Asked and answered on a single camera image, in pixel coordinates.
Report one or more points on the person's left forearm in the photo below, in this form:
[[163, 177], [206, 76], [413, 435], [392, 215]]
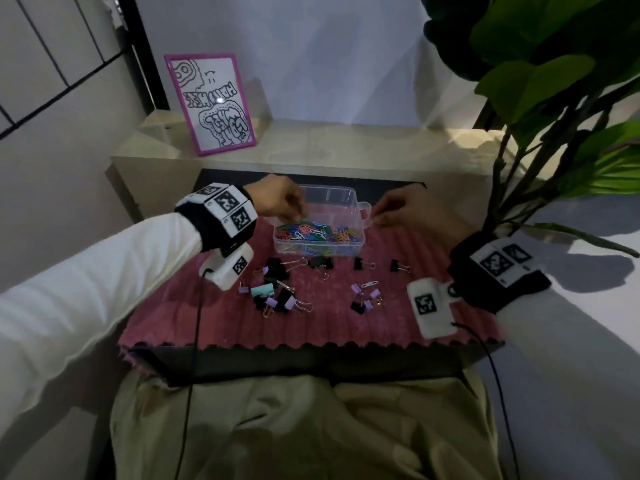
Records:
[[90, 294]]

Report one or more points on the person's right hand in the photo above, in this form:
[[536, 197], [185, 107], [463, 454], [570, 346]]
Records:
[[420, 212]]

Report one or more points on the pink corrugated mat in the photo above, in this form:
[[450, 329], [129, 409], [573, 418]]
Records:
[[320, 327]]

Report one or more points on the clear plastic box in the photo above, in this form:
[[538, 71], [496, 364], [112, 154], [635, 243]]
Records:
[[332, 207]]

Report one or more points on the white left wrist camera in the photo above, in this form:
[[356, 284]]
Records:
[[227, 268]]

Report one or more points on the black wrist marker band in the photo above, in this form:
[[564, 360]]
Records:
[[500, 274], [220, 219]]

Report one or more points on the person's left fingers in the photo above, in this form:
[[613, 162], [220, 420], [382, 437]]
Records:
[[296, 208]]

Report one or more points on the person's right forearm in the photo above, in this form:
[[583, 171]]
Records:
[[580, 384]]

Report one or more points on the beige wooden shelf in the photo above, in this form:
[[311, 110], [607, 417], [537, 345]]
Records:
[[325, 144]]

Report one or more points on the pile of colourful paper clips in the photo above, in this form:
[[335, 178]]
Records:
[[317, 232]]

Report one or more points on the person's right fingers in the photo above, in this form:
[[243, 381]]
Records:
[[386, 213]]

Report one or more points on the green leafy plant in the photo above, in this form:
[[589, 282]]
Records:
[[540, 79]]

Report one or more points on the silver paper clip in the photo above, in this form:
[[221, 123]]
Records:
[[369, 283]]

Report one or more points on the scattered group of binder clips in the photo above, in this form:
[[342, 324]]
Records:
[[275, 294]]

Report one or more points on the black vertical post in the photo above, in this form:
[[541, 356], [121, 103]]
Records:
[[142, 49]]

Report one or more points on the black left wrist marker band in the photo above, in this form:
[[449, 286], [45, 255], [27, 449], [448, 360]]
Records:
[[220, 219]]

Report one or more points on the pink framed drawing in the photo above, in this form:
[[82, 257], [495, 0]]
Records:
[[212, 102]]

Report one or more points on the person's beige trousers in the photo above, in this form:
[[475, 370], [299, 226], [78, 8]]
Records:
[[300, 429]]

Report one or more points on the black right wrist marker band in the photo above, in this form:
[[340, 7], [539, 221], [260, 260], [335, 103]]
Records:
[[500, 274]]

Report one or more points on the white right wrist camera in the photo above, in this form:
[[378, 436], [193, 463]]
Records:
[[431, 307]]

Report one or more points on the person's left hand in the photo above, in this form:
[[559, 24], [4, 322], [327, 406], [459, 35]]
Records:
[[272, 197]]

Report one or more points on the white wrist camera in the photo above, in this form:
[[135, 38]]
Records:
[[431, 307], [227, 268]]

